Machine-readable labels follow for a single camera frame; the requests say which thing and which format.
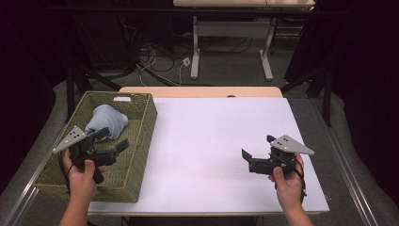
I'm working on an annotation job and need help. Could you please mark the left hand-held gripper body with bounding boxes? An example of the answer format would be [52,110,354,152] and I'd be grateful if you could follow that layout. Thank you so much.
[52,125,120,185]

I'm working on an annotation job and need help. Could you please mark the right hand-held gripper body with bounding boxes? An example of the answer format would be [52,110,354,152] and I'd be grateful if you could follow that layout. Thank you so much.
[248,134,315,178]

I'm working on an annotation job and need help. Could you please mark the green woven basket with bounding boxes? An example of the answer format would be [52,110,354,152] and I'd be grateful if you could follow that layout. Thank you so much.
[33,90,159,203]

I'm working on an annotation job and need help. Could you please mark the light blue cloth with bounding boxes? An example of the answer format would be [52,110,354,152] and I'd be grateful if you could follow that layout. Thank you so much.
[84,104,130,141]

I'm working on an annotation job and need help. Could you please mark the person's right hand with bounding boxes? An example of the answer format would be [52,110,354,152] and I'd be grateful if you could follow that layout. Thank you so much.
[267,153,306,215]

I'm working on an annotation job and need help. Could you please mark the person's left hand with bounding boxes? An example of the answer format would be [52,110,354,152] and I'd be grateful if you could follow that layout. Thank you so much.
[62,148,109,205]

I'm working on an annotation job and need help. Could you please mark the white board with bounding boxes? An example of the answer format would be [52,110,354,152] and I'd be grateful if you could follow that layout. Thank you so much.
[88,96,330,217]

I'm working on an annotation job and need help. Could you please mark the black metal stand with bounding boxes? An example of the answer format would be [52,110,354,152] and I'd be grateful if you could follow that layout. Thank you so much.
[279,59,334,128]
[64,59,124,124]

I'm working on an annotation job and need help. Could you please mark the wooden table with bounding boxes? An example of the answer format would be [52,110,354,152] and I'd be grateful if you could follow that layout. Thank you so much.
[119,86,284,99]

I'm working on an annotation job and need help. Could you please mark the dark curtain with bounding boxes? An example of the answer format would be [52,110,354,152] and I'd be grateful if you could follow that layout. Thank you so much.
[283,0,399,199]
[0,0,79,196]

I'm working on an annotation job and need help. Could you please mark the white-legged desk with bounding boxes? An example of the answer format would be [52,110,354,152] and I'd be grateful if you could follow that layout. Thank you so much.
[172,0,316,82]

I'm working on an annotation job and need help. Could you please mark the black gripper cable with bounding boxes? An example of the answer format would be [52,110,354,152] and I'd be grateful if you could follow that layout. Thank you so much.
[292,157,309,204]
[57,150,76,193]

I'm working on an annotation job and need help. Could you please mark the aluminium rail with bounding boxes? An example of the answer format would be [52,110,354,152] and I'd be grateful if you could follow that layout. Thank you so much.
[0,147,64,226]
[309,97,382,226]

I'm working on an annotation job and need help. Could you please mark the white floor cable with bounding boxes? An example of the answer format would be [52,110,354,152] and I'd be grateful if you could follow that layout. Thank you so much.
[136,46,186,88]

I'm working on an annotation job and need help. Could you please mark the black floor cables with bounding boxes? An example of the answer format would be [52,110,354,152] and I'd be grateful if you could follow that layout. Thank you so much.
[135,34,255,73]

